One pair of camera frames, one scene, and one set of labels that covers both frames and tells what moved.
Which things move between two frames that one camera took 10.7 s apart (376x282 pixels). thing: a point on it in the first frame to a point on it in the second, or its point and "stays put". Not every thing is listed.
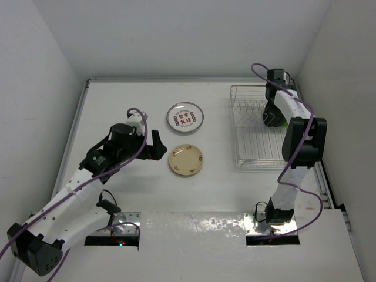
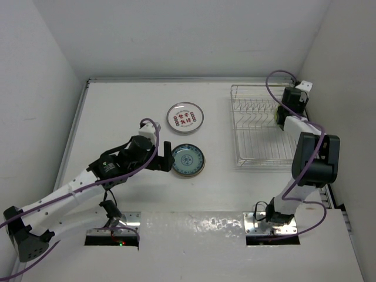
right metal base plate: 255,223 stays put
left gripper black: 156,150 to 160,162
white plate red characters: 185,117 stays put
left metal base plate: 128,229 stays put
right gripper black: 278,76 to 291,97
